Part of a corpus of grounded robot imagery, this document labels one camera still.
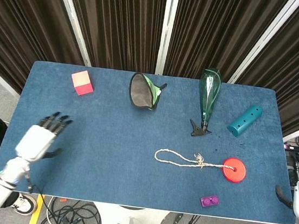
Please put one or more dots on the white black sneaker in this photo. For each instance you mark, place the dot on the white black sneaker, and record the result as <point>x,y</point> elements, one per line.
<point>24,206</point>

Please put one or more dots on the teal perforated cylinder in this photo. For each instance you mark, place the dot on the teal perforated cylinder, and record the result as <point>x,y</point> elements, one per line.
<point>245,119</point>

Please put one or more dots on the green spray bottle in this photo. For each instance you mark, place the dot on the green spray bottle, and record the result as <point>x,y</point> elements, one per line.
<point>208,94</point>

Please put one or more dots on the white frame post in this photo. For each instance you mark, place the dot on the white frame post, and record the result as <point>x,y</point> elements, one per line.
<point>264,41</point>
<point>72,17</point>
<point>167,29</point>

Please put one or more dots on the yellow floor tape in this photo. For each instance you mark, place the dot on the yellow floor tape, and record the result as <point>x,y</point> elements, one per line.
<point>35,212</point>

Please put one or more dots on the red disc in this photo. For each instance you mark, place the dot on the red disc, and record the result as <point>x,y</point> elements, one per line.
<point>235,176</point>

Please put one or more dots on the grey green fabric pouch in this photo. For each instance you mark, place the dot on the grey green fabric pouch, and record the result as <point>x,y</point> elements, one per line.
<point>139,91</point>

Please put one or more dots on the pink cube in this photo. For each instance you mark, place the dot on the pink cube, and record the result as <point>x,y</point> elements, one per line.
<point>83,84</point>

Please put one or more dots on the purple toy brick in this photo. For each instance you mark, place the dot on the purple toy brick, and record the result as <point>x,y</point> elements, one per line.
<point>209,201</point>

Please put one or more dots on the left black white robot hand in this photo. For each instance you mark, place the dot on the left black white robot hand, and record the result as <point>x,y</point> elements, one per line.
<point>35,141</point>

